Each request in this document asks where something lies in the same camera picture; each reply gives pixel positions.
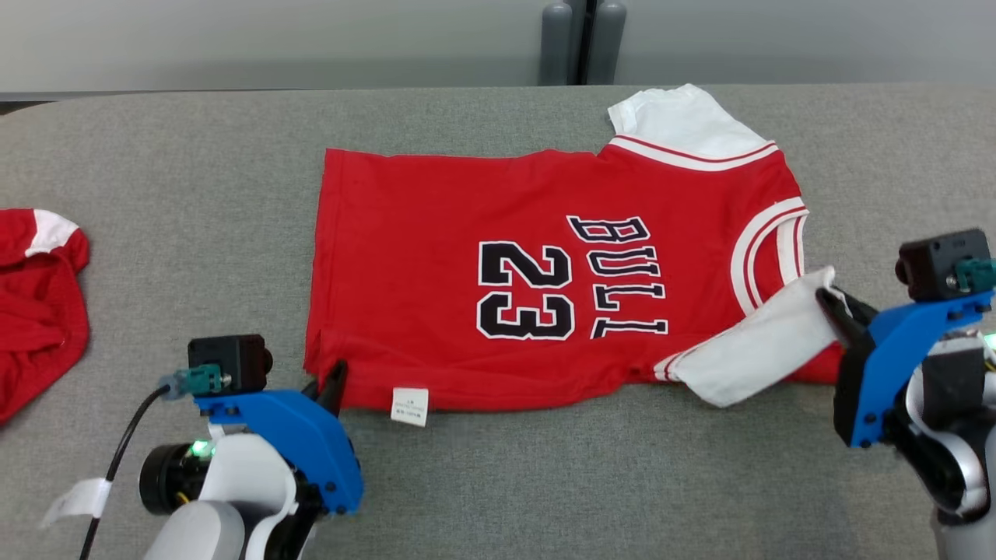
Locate red basketball jersey number 23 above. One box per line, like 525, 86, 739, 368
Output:
303, 83, 847, 429

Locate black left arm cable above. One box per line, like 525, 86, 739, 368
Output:
78, 384, 169, 560

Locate red shorts with white stripes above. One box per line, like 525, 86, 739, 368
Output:
0, 208, 91, 425

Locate teal cable connector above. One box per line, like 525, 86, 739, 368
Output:
955, 258, 996, 293
159, 364, 228, 401

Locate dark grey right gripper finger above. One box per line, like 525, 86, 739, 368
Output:
836, 291, 879, 327
815, 286, 869, 349

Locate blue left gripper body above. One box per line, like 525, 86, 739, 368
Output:
195, 388, 365, 516

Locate white cable label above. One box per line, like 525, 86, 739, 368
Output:
42, 478, 114, 528

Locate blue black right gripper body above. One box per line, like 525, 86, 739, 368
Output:
834, 288, 996, 449

